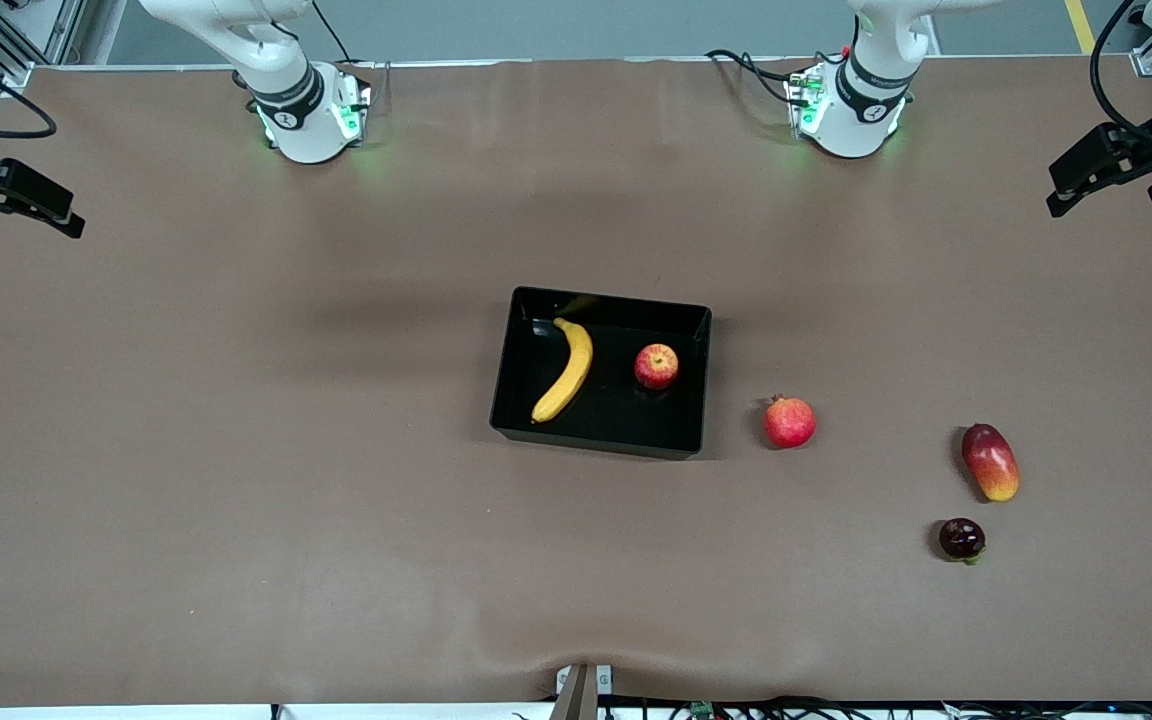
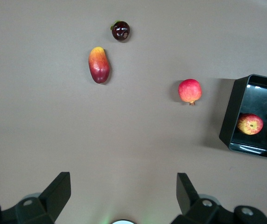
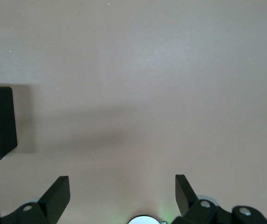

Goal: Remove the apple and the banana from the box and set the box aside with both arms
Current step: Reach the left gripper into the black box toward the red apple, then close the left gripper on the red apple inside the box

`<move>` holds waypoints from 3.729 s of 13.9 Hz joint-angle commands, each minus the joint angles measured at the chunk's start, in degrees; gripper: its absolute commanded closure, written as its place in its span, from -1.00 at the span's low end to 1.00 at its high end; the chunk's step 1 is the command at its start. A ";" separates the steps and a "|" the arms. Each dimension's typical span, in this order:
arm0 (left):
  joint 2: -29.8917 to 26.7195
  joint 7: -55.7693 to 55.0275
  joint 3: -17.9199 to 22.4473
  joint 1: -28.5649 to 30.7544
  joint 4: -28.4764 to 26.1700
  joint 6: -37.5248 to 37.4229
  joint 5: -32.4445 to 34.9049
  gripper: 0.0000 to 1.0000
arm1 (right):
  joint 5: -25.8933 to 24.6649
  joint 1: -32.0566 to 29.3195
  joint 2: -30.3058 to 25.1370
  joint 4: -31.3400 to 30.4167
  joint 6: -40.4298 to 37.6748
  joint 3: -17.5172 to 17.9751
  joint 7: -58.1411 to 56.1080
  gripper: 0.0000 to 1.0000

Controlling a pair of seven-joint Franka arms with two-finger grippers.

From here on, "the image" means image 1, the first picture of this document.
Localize red yellow apple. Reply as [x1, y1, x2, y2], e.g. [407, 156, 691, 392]
[634, 343, 680, 391]

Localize yellow banana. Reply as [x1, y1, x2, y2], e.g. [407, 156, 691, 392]
[531, 317, 595, 424]

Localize black plastic box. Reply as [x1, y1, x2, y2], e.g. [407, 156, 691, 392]
[489, 286, 714, 462]

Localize red yellow mango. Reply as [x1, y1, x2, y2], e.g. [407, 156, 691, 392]
[961, 423, 1021, 503]

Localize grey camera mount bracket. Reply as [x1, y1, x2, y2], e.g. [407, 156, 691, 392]
[548, 663, 614, 720]

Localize black base power cable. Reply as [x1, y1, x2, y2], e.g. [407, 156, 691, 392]
[704, 45, 852, 107]

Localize dark purple round fruit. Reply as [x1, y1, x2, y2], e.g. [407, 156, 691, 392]
[939, 517, 987, 565]

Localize brown table cover sheet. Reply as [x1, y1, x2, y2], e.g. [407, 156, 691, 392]
[0, 55, 1152, 707]

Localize red pomegranate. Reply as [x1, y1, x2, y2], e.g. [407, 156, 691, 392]
[763, 394, 817, 450]

